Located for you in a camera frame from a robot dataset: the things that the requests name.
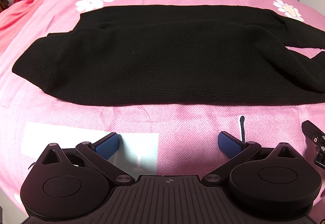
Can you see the black knit pants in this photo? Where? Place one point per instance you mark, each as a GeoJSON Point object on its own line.
{"type": "Point", "coordinates": [215, 55]}

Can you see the pink daisy bedsheet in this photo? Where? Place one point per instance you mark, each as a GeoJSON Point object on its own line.
{"type": "Point", "coordinates": [31, 119]}

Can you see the white paper label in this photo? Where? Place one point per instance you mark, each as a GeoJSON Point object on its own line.
{"type": "Point", "coordinates": [137, 153]}

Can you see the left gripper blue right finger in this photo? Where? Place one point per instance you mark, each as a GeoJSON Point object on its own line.
{"type": "Point", "coordinates": [237, 152]}

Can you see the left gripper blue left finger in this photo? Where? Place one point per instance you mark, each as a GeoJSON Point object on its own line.
{"type": "Point", "coordinates": [97, 154]}

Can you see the red blanket at bedside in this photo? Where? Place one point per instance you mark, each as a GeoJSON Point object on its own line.
{"type": "Point", "coordinates": [14, 18]}

